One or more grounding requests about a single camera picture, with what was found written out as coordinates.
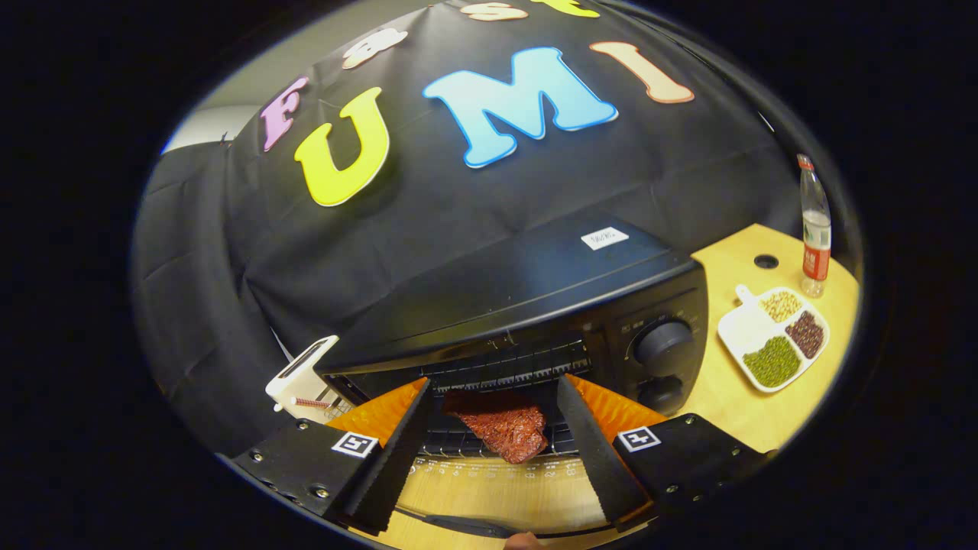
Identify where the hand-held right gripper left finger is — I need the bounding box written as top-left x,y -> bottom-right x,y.
229,377 -> 435,535

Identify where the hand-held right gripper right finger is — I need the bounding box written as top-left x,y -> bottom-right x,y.
556,374 -> 769,533

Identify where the red dried meat slice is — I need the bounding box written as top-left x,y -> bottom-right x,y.
443,390 -> 549,464

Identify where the black electric oven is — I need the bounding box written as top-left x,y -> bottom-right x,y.
317,214 -> 710,539

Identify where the white toaster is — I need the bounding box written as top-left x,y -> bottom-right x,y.
265,335 -> 342,424

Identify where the white divided plate of beans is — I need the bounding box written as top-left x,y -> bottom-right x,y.
717,284 -> 831,393

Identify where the black backdrop cloth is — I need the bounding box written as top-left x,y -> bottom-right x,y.
134,0 -> 814,455

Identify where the clear bottle with red label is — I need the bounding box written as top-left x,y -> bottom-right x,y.
797,154 -> 832,298

